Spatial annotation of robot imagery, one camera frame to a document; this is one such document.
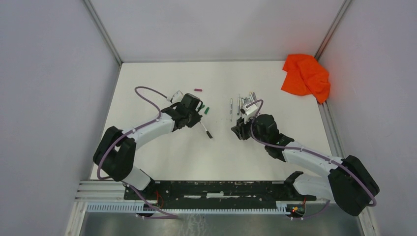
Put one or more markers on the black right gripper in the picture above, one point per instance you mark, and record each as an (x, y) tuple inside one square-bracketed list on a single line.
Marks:
[(240, 129)]

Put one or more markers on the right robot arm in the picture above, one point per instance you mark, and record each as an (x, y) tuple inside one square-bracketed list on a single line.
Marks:
[(343, 180)]

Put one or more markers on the aluminium frame rail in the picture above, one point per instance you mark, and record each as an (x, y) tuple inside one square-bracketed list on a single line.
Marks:
[(116, 191)]

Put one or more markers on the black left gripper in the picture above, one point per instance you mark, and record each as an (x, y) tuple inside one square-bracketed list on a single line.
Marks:
[(196, 118)]

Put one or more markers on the green capped horizontal marker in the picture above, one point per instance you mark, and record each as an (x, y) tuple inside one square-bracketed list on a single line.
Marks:
[(231, 110)]

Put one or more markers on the black capped horizontal marker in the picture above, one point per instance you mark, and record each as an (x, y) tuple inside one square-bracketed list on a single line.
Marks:
[(206, 130)]

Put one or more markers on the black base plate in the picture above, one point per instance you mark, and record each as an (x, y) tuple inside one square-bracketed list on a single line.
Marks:
[(171, 194)]

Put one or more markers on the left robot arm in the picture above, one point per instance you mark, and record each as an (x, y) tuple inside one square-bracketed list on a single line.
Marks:
[(116, 151)]

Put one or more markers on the orange cloth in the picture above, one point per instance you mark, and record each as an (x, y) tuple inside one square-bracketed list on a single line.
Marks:
[(306, 76)]

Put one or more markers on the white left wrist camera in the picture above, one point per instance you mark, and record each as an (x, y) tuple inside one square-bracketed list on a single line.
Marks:
[(176, 97)]

